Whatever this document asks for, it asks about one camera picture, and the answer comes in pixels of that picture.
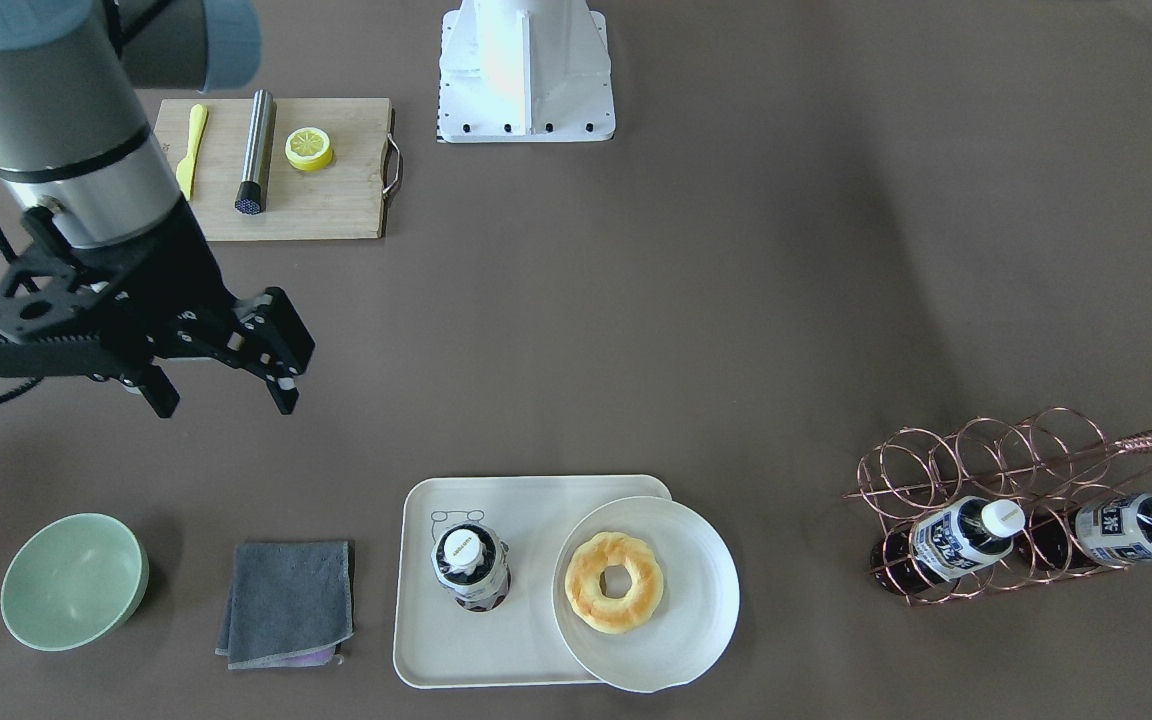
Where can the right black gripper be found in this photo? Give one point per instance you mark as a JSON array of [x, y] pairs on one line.
[[186, 268]]

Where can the tea bottle top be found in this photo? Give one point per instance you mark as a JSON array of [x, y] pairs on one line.
[[471, 563]]

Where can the tea bottle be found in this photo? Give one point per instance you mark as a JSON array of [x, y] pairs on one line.
[[1114, 533], [970, 534], [471, 563]]

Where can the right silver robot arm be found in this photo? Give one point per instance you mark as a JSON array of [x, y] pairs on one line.
[[73, 134]]

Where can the cream tray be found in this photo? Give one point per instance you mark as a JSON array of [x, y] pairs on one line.
[[437, 644]]

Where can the tea bottle front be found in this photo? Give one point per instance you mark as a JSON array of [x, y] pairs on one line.
[[970, 534], [1114, 533]]

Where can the steel muddler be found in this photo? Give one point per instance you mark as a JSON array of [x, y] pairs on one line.
[[251, 194]]

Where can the grey folded cloth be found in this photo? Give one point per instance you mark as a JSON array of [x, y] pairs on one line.
[[289, 604]]

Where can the wooden cutting board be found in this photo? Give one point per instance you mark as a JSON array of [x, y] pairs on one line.
[[345, 201]]

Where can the green bowl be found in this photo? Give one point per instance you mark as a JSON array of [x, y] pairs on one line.
[[73, 582]]

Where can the half lemon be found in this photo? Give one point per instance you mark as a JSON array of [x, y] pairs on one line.
[[309, 149]]

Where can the yellow plastic knife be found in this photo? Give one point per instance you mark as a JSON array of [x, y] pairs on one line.
[[185, 168]]

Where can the donut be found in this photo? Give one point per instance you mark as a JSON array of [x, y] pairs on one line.
[[583, 582]]

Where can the white plate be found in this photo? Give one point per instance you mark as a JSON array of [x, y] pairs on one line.
[[693, 623]]

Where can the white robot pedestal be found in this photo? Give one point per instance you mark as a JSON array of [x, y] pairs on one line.
[[525, 72]]

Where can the copper wire bottle rack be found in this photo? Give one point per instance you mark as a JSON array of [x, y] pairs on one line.
[[1051, 463]]

